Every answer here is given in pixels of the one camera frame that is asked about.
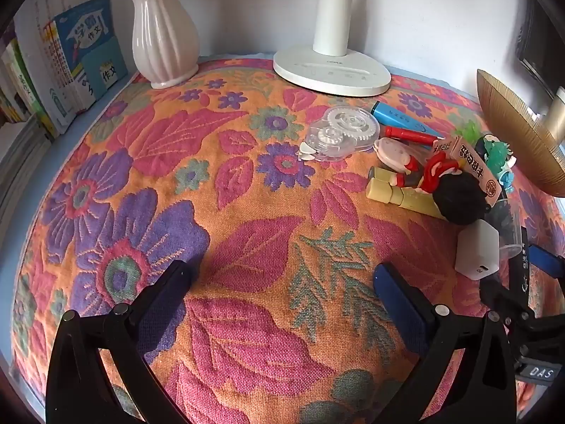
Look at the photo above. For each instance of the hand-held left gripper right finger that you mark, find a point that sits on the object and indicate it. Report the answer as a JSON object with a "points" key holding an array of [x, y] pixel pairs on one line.
{"points": [[399, 304]]}

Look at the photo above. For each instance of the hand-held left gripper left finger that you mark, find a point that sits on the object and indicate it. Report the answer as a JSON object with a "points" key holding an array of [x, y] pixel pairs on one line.
{"points": [[167, 311]]}

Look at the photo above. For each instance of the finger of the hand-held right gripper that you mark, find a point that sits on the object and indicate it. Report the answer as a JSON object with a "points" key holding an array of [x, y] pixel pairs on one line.
{"points": [[547, 261], [521, 279]]}

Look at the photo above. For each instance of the white charger plug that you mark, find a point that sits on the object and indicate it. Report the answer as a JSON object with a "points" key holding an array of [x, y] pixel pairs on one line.
{"points": [[476, 251]]}

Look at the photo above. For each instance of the clear jar of black clips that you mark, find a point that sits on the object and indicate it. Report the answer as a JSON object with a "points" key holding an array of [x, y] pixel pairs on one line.
{"points": [[507, 225]]}

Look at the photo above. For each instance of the black round ball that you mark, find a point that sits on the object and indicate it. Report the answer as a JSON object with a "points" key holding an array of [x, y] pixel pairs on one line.
{"points": [[459, 198]]}

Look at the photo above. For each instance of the teal plastic toy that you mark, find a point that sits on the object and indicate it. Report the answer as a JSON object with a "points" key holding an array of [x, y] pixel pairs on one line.
{"points": [[494, 154]]}

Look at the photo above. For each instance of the golden ribbed bowl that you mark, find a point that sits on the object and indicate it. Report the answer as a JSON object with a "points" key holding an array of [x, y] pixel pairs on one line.
{"points": [[516, 128]]}

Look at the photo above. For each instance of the red white hero figurine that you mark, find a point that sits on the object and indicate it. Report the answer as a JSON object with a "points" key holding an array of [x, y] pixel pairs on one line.
{"points": [[435, 170]]}

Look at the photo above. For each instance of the green plastic toy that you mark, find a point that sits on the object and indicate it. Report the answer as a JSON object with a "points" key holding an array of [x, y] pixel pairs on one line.
{"points": [[468, 134]]}

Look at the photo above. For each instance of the red lighter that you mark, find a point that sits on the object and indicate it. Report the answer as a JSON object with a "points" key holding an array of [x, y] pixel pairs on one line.
{"points": [[401, 134]]}

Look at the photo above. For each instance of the clear correction tape dispenser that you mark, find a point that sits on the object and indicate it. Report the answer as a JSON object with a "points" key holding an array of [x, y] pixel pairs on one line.
{"points": [[348, 128]]}

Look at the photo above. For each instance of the blue lighter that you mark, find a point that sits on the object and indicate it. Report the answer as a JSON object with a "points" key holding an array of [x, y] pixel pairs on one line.
{"points": [[397, 117]]}

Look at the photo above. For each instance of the floral woven tablecloth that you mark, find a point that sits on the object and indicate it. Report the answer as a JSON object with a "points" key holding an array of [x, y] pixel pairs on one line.
{"points": [[247, 185]]}

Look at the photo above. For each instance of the stack of flat books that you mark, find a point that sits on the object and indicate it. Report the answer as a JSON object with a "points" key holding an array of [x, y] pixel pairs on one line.
{"points": [[20, 163]]}

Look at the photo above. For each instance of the black monitor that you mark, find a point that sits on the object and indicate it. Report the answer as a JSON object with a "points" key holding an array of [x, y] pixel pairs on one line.
{"points": [[536, 48]]}

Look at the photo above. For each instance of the white desk lamp base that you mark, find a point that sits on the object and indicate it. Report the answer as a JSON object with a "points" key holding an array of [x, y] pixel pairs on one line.
{"points": [[331, 70]]}

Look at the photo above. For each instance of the row of upright books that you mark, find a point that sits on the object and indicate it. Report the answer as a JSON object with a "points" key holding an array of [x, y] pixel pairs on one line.
{"points": [[31, 79]]}

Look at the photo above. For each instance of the white ribbed ceramic vase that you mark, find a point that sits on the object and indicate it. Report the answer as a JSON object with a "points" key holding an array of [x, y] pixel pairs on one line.
{"points": [[163, 35]]}

